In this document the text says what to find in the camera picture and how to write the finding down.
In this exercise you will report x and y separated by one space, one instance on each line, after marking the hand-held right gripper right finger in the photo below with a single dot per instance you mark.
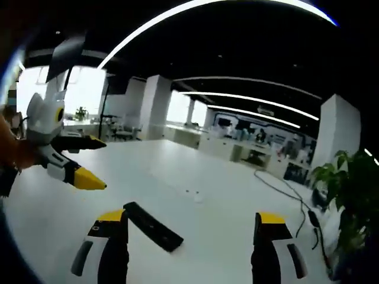
266 257

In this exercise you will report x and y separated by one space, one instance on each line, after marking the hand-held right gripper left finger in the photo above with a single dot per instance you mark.
115 254

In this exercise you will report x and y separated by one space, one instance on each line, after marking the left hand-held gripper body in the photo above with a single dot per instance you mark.
43 124

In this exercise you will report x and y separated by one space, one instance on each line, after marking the black remote control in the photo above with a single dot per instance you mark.
154 227

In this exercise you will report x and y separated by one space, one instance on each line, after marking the person's left hand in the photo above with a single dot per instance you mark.
20 154

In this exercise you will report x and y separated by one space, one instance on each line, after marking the small green plant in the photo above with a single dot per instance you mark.
81 114

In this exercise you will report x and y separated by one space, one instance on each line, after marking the grey office chair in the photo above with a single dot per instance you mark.
127 131

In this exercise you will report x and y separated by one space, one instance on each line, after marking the black power adapter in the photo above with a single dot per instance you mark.
314 219

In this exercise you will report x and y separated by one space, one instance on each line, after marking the black panel on stand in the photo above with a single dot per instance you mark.
66 56

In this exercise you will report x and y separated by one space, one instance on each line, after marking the green potted plant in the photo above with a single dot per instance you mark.
352 183

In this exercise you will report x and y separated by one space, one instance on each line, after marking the white cabinet counter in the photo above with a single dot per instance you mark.
219 148

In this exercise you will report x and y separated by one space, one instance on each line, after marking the white square pillar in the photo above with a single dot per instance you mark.
334 130

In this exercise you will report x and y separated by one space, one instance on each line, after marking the ceiling air vent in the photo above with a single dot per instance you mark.
265 111

